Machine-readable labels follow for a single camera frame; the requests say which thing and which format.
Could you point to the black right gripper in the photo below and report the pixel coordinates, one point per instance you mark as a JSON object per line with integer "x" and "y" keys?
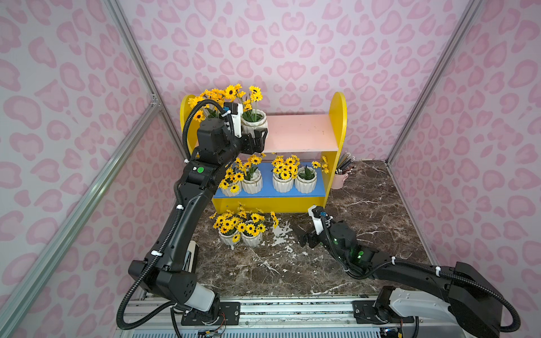
{"x": 311, "y": 239}

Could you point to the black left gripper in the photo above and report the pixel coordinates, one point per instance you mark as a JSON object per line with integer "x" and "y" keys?
{"x": 257, "y": 140}

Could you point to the yellow two-tier shelf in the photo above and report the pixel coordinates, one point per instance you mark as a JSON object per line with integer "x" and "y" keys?
{"x": 304, "y": 136}

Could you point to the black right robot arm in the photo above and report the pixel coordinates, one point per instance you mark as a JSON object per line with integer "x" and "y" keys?
{"x": 477, "y": 306}

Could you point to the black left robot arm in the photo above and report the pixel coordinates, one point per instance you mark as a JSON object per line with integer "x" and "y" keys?
{"x": 213, "y": 139}

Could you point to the pink cup with pencils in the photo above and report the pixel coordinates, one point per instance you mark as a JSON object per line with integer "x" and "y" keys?
{"x": 342, "y": 171}

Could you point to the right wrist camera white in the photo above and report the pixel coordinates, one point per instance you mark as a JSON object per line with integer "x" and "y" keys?
{"x": 315, "y": 214}

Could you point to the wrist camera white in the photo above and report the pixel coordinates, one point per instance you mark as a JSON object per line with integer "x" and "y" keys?
{"x": 315, "y": 214}
{"x": 232, "y": 115}

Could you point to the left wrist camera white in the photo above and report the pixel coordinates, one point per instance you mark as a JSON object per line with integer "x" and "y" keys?
{"x": 232, "y": 115}

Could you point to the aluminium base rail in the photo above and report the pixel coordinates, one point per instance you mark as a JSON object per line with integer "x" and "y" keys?
{"x": 318, "y": 316}

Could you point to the back left aluminium post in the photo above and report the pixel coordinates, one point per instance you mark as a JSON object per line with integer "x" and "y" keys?
{"x": 117, "y": 14}

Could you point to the right aluminium frame profile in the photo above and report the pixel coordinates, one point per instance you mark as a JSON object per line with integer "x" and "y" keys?
{"x": 463, "y": 26}

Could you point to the aluminium frame profile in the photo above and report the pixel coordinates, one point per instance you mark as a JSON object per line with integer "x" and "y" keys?
{"x": 26, "y": 293}
{"x": 463, "y": 26}

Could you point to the left aluminium frame profile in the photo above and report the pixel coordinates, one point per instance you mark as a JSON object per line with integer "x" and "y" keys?
{"x": 26, "y": 293}

